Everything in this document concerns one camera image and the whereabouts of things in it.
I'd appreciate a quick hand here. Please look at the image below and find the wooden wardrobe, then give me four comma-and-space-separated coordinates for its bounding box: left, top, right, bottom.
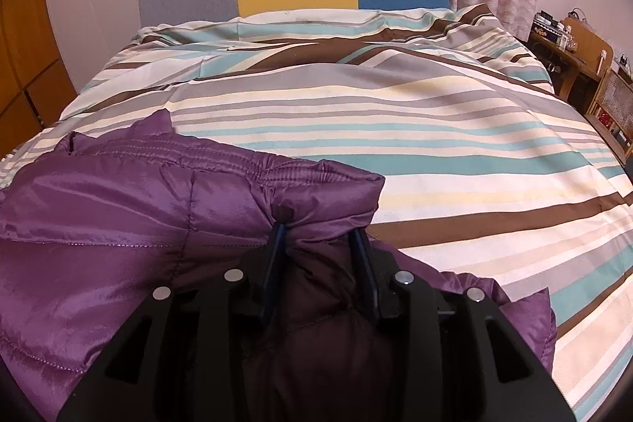
0, 0, 78, 158

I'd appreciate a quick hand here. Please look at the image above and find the wooden bedside table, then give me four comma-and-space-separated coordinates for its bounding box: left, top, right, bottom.
525, 15, 615, 107

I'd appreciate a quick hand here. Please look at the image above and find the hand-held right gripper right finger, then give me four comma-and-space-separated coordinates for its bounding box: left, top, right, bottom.
347, 228, 578, 422

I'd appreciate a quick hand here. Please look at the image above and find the striped duvet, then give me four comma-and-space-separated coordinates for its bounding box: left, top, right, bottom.
0, 3, 633, 422

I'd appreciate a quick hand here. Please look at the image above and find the purple down jacket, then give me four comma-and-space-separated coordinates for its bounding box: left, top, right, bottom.
0, 108, 558, 422

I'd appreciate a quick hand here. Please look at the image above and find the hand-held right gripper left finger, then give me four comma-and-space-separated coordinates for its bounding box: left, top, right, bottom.
57, 223, 288, 422

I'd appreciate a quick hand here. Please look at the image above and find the clutter on desk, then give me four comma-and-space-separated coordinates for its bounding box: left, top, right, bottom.
532, 9, 580, 43

